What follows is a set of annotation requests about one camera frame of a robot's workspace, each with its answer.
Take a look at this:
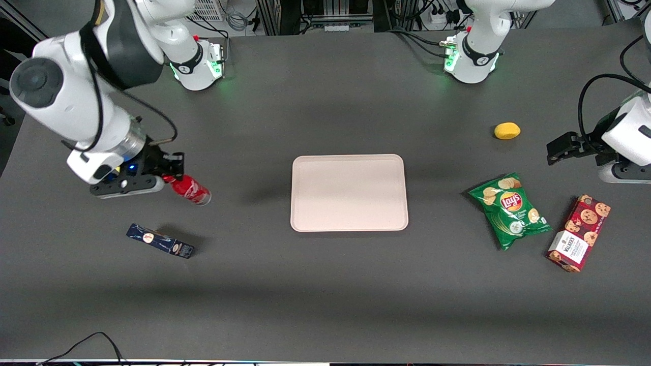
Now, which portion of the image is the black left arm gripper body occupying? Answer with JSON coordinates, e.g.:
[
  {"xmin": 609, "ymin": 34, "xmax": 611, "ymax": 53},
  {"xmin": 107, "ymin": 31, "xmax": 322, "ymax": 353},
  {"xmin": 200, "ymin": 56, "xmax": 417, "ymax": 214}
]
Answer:
[{"xmin": 572, "ymin": 109, "xmax": 624, "ymax": 166}]

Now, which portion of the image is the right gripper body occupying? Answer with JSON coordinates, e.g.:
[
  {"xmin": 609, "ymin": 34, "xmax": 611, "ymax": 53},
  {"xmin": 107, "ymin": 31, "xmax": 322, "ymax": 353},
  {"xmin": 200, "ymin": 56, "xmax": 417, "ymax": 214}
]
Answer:
[{"xmin": 67, "ymin": 136, "xmax": 164, "ymax": 185}]

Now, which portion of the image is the red coke bottle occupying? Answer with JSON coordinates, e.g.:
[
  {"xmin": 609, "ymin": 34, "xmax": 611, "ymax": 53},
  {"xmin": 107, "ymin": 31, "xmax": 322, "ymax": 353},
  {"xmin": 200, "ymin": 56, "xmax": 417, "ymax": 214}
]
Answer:
[{"xmin": 163, "ymin": 174, "xmax": 212, "ymax": 206}]

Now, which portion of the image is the white rectangular tray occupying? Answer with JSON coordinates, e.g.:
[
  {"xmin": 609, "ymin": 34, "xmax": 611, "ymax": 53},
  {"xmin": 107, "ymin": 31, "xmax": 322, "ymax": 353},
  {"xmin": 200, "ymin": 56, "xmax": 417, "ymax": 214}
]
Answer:
[{"xmin": 290, "ymin": 154, "xmax": 409, "ymax": 232}]

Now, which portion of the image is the yellow lemon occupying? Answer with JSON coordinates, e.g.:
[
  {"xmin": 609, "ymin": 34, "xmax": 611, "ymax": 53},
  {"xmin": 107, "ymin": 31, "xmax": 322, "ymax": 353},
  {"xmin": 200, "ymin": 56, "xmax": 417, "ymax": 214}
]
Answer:
[{"xmin": 494, "ymin": 122, "xmax": 521, "ymax": 140}]

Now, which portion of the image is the green chips bag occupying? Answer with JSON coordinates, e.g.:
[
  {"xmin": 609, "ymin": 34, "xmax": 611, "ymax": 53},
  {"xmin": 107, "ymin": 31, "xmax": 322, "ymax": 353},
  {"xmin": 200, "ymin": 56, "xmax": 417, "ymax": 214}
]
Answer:
[{"xmin": 468, "ymin": 173, "xmax": 552, "ymax": 251}]

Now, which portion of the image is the dark blue snack box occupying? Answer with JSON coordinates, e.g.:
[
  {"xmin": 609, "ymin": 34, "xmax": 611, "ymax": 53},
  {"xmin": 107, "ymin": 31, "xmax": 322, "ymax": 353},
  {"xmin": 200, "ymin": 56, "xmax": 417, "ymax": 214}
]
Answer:
[{"xmin": 126, "ymin": 223, "xmax": 195, "ymax": 259}]

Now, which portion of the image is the red cookie box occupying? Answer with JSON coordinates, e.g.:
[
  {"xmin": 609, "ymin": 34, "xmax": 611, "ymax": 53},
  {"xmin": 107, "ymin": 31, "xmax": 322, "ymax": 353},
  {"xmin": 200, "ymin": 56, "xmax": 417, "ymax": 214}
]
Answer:
[{"xmin": 547, "ymin": 195, "xmax": 611, "ymax": 273}]

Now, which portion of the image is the white perforated panel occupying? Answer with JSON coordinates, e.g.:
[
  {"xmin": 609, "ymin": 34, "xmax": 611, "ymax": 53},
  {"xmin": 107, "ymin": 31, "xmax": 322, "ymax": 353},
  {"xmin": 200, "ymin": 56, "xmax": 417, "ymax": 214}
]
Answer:
[{"xmin": 192, "ymin": 0, "xmax": 225, "ymax": 22}]

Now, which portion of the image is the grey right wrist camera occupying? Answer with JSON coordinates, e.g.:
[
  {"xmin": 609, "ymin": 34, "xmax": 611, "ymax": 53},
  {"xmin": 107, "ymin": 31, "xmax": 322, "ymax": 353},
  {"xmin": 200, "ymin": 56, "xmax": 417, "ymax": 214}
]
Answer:
[{"xmin": 90, "ymin": 174, "xmax": 166, "ymax": 199}]

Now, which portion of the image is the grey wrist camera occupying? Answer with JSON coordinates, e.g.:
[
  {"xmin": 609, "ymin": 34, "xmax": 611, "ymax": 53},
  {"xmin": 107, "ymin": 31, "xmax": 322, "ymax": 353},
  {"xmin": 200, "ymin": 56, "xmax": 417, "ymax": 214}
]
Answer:
[
  {"xmin": 599, "ymin": 162, "xmax": 651, "ymax": 184},
  {"xmin": 90, "ymin": 174, "xmax": 166, "ymax": 199}
]

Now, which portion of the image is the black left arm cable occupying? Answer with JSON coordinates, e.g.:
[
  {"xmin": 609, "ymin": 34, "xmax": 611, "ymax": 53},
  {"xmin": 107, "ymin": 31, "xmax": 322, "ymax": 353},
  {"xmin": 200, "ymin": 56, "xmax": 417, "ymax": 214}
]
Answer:
[{"xmin": 578, "ymin": 36, "xmax": 651, "ymax": 150}]

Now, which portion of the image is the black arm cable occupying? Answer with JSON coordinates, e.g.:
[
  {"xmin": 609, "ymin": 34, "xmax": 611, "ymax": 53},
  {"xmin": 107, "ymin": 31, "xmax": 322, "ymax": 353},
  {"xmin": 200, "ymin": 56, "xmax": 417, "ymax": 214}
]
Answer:
[
  {"xmin": 578, "ymin": 36, "xmax": 651, "ymax": 150},
  {"xmin": 79, "ymin": 0, "xmax": 179, "ymax": 153}
]

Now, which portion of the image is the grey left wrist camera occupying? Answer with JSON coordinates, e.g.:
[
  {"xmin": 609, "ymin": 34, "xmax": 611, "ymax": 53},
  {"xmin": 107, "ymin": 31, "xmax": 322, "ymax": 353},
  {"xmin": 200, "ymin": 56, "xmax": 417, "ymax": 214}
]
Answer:
[{"xmin": 599, "ymin": 162, "xmax": 651, "ymax": 184}]

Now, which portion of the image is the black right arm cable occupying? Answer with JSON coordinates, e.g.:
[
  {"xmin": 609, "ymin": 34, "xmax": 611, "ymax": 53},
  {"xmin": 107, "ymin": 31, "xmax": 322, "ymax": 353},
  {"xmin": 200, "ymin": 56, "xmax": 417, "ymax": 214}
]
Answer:
[{"xmin": 79, "ymin": 0, "xmax": 179, "ymax": 153}]

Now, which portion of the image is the black cable at table edge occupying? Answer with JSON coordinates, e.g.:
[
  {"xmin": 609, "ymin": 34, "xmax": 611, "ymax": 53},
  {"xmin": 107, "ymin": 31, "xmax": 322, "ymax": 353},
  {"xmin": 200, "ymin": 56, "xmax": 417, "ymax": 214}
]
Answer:
[{"xmin": 36, "ymin": 332, "xmax": 126, "ymax": 366}]

